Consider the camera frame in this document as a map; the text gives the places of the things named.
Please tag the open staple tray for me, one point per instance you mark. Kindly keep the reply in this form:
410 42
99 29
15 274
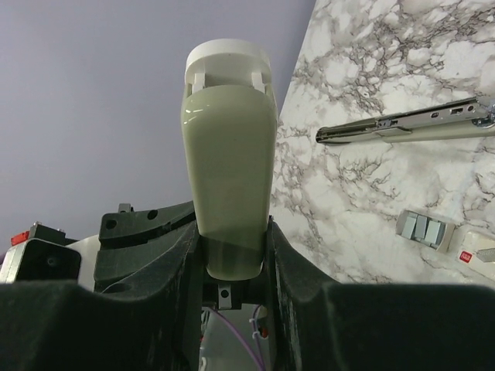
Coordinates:
426 230

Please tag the white staple box sleeve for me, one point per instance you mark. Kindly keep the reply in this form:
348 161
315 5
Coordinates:
475 250

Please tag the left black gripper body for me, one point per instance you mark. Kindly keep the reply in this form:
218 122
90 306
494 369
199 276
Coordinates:
129 239

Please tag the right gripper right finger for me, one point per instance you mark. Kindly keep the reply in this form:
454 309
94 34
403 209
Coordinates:
317 323

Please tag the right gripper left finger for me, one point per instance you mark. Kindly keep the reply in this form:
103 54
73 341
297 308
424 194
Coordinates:
147 321

